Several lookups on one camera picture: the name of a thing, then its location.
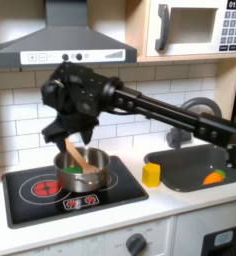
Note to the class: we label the grey oven knob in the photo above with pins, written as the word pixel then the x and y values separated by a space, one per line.
pixel 136 244

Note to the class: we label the white toy microwave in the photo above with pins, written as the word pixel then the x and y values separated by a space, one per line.
pixel 193 26

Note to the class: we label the orange toy carrot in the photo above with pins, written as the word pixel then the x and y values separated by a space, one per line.
pixel 212 178

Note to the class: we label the green block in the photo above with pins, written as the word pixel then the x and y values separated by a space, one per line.
pixel 71 170

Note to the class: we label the dark grey curved tap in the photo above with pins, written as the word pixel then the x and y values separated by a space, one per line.
pixel 176 138

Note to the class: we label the black stove cooktop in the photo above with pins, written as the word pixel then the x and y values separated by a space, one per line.
pixel 123 195

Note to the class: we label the white kitchen cabinet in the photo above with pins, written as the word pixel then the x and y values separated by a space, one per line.
pixel 100 245

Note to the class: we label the steel pot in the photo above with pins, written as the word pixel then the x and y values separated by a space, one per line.
pixel 86 183

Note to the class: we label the grey range hood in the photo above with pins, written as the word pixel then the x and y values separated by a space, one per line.
pixel 66 40

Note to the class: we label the yellow block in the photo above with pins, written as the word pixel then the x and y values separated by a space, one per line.
pixel 151 175

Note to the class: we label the dark grey sink basin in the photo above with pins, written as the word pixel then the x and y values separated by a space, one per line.
pixel 186 166

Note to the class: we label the wooden slotted spatula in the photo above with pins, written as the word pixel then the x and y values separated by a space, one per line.
pixel 75 154

